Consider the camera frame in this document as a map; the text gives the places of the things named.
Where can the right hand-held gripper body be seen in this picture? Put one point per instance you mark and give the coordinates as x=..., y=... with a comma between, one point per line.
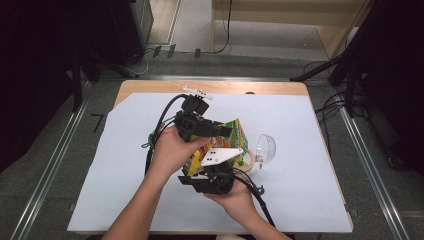
x=216, y=180

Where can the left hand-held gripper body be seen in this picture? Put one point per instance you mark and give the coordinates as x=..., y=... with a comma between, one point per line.
x=191, y=126

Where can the yellow green spout pouch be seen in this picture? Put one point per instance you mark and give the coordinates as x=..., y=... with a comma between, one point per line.
x=235, y=140

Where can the person's right hand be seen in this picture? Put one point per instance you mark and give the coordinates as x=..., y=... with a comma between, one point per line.
x=238, y=205

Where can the person's left hand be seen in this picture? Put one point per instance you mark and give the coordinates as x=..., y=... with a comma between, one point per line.
x=170, y=153

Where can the dark table grommet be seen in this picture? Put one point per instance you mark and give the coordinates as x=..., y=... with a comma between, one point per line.
x=250, y=93

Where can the wooden table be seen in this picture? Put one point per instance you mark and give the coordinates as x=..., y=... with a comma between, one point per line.
x=150, y=86

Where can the black floor tape strip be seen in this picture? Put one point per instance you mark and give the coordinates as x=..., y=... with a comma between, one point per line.
x=171, y=51
x=156, y=51
x=197, y=53

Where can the white paper sheet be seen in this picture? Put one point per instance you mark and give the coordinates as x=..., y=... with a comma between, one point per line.
x=293, y=200

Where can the black cabinet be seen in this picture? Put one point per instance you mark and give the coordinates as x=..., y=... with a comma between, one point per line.
x=131, y=30

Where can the black tripod stand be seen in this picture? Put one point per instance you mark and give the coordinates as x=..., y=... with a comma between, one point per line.
x=320, y=68

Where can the black metal stand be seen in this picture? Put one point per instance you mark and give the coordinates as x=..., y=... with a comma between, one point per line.
x=77, y=86

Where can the light wooden shelf unit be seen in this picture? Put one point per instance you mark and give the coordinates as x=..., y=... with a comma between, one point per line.
x=333, y=36

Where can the black curtain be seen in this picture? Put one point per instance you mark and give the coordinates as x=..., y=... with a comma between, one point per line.
x=33, y=83
x=400, y=83

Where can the metal floor rail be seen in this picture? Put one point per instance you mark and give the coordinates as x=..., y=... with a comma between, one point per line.
x=46, y=180
x=373, y=173

